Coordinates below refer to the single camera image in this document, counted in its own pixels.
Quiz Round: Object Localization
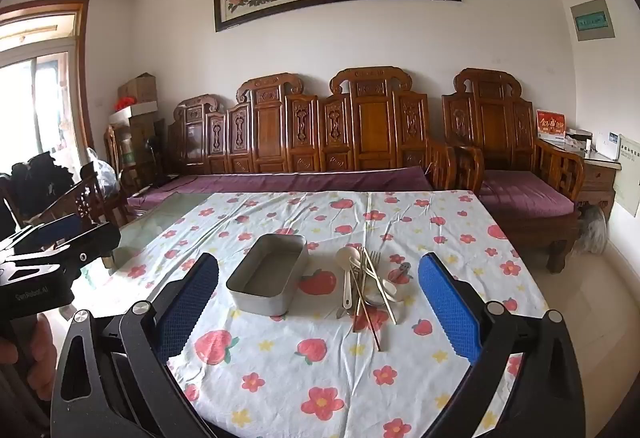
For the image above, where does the white tabletop device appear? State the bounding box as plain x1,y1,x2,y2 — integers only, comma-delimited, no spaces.
592,132,623,163

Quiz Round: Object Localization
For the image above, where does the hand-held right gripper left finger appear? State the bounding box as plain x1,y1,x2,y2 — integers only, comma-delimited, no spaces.
50,253,221,438

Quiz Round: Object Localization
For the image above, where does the grey wall panel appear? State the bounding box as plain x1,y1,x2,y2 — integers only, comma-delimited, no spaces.
570,0,616,42

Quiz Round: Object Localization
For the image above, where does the large brown cardboard box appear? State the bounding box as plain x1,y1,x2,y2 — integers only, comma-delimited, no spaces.
112,115,166,169

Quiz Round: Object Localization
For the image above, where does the metal spoon with smiley handle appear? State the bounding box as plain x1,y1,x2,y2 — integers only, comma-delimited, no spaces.
367,262,413,306

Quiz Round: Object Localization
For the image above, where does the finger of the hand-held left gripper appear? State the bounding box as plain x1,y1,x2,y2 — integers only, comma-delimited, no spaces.
0,222,122,271
5,214,86,251

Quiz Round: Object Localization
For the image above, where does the dark wooden chair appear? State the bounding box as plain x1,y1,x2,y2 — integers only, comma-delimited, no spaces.
37,173,131,231

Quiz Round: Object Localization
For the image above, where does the carved wooden armchair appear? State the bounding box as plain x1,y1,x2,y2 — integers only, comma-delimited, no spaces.
441,68,586,273

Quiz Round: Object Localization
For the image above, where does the wooden side table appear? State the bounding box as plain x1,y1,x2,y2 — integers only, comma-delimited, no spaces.
537,138,623,219

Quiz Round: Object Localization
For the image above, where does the white wall notice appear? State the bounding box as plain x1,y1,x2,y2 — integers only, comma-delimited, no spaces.
612,135,640,219

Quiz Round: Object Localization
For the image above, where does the metal knife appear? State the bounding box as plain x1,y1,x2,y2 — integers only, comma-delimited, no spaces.
336,268,361,319

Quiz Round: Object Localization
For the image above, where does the rectangular metal box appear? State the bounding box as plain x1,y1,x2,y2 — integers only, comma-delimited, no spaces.
226,233,309,317

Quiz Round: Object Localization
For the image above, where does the grey fluffy duster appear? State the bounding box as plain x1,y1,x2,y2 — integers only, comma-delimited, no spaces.
575,205,608,255

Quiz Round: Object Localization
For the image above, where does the tan chopstick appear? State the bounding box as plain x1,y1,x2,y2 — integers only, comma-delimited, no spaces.
364,248,398,325

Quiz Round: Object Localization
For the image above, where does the red desk calendar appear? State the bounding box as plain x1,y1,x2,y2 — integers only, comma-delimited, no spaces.
536,110,567,139

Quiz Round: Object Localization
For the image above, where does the long purple sofa cushion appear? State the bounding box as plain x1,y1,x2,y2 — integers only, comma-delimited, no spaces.
127,166,433,211

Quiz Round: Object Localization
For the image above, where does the black clothing pile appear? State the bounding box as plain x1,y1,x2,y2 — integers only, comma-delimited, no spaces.
7,155,76,219

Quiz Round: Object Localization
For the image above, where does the purple armchair cushion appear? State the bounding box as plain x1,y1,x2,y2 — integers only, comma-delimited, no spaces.
480,169,576,219

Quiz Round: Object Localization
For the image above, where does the carved wooden sofa bench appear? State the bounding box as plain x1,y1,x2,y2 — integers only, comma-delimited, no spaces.
102,66,458,219

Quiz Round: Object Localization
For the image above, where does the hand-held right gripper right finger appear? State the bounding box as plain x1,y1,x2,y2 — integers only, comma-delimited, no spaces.
416,252,586,438

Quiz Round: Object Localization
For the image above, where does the open cardboard box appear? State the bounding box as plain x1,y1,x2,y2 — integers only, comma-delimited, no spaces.
117,72,158,104

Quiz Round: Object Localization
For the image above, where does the cream plastic utensil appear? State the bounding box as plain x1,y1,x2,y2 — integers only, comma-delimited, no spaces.
370,268,401,301

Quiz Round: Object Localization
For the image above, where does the person's left hand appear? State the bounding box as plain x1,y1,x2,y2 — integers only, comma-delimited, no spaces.
0,315,58,381

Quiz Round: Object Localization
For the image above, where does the wooden door frame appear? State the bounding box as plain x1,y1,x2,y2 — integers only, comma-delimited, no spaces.
0,0,96,169

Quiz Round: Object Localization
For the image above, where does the cream plastic spoon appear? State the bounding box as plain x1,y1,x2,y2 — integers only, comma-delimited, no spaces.
335,245,362,309

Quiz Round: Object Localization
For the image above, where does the floral strawberry tablecloth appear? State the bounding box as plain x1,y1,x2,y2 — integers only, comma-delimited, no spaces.
82,190,551,438

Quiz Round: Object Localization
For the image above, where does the clear plastic bag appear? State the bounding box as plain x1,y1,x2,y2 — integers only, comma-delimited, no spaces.
86,148,121,199

